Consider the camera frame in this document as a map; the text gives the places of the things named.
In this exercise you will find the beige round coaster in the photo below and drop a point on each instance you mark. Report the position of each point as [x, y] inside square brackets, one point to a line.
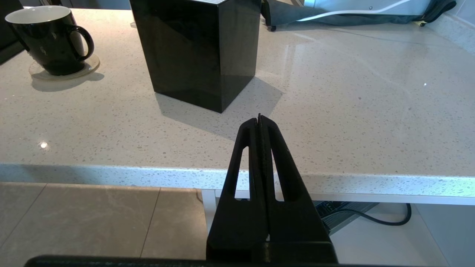
[92, 65]

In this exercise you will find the black power strip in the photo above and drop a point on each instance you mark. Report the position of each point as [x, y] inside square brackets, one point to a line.
[341, 213]

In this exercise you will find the black mug white inside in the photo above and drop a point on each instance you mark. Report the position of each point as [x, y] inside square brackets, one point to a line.
[48, 40]

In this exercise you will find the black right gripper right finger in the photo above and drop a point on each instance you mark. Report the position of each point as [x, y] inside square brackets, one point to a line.
[297, 222]

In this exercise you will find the black tissue box white lid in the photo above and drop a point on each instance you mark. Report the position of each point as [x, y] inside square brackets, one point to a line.
[193, 52]

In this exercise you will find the dark grey cloth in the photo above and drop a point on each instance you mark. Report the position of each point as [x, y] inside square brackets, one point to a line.
[289, 11]

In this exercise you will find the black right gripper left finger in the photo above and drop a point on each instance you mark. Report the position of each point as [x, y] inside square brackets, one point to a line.
[237, 222]

